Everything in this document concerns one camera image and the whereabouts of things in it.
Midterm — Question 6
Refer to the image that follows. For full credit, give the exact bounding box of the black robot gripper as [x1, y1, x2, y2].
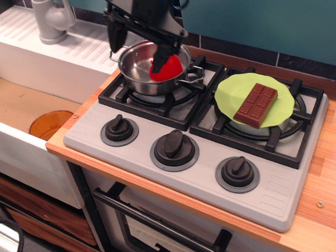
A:
[104, 0, 188, 74]

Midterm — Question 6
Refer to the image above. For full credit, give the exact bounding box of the red toy apple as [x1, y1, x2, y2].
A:
[149, 55, 183, 82]

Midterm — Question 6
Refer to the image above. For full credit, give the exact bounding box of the brown chocolate bar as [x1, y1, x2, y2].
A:
[233, 83, 277, 128]

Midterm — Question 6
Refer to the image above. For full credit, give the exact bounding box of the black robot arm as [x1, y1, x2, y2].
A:
[104, 0, 188, 73]

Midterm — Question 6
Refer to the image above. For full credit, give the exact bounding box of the stainless steel pot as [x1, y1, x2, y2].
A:
[109, 40, 205, 96]

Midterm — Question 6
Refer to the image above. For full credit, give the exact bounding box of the black left stove knob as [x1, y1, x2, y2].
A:
[100, 114, 139, 147]

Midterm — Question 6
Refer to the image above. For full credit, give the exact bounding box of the black stove knob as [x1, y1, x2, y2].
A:
[100, 114, 139, 147]
[215, 156, 260, 194]
[150, 129, 200, 172]

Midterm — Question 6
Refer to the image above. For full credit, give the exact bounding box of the lime green plate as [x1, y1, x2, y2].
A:
[214, 72, 295, 128]

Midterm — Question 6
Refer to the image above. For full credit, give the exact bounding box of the black middle stove knob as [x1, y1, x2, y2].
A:
[150, 129, 200, 172]

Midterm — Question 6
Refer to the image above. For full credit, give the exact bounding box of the grey toy stove top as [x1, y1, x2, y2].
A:
[63, 63, 329, 231]

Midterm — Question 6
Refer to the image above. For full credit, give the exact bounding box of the black right stove knob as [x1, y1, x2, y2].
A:
[215, 156, 260, 194]

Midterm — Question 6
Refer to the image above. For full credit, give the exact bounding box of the black left burner grate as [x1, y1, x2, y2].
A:
[98, 55, 225, 131]

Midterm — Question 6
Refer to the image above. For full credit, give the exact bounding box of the black burner grate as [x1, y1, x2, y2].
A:
[190, 67, 329, 169]
[98, 55, 225, 131]

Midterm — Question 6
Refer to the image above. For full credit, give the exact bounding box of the grey toy faucet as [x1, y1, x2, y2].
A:
[31, 0, 76, 45]

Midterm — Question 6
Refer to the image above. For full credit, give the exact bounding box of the white toy sink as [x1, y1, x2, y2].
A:
[0, 6, 118, 209]

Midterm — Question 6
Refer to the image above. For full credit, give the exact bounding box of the orange sink drain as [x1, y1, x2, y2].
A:
[29, 110, 73, 141]

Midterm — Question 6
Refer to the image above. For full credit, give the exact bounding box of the black right burner grate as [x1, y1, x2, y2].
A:
[190, 67, 329, 169]

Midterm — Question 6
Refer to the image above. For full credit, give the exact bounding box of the wooden drawer front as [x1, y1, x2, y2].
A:
[0, 173, 100, 252]

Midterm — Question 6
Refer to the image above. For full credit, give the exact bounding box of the oven door with handle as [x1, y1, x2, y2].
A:
[92, 182, 283, 252]

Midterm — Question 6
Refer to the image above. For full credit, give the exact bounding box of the black braided cable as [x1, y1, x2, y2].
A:
[0, 216, 25, 252]

